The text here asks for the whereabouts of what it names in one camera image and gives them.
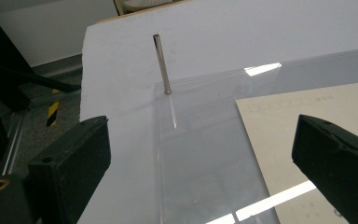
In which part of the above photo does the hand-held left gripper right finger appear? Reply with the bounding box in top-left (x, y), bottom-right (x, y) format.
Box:
top-left (291, 114), bottom-right (358, 224)

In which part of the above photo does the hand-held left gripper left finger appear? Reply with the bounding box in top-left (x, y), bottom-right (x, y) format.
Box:
top-left (27, 115), bottom-right (112, 224)

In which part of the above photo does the thin metal pin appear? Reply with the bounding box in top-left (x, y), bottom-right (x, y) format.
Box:
top-left (152, 34), bottom-right (172, 96)

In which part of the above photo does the clear acrylic plate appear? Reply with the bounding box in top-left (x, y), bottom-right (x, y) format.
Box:
top-left (153, 46), bottom-right (358, 224)

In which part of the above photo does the yellow and black tape strip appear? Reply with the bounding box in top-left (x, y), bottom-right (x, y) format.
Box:
top-left (46, 89), bottom-right (61, 128)

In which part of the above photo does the beige card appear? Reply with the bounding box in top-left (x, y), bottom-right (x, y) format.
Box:
top-left (235, 79), bottom-right (358, 224)

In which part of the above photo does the black metal stand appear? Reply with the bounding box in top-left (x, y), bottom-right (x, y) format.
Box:
top-left (0, 2), bottom-right (82, 163)

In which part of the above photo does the white cabinet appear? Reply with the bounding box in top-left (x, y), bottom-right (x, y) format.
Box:
top-left (0, 0), bottom-right (119, 68)

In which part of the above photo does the wooden table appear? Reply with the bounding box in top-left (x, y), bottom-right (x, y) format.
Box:
top-left (95, 0), bottom-right (197, 25)

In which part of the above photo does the aluminium floor rail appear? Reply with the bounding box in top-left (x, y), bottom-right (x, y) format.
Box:
top-left (0, 90), bottom-right (82, 181)

